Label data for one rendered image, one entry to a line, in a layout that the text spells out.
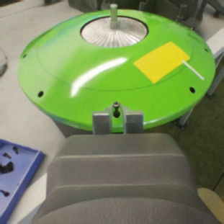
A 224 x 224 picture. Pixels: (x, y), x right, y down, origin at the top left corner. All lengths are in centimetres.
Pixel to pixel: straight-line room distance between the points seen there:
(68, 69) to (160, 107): 12
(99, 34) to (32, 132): 24
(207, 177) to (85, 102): 129
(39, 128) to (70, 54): 20
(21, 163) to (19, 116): 12
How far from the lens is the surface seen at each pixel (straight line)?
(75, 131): 34
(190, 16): 66
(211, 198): 67
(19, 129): 40
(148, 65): 21
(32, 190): 33
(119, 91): 18
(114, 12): 26
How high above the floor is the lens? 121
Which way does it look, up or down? 52 degrees down
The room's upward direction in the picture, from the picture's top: 3 degrees counter-clockwise
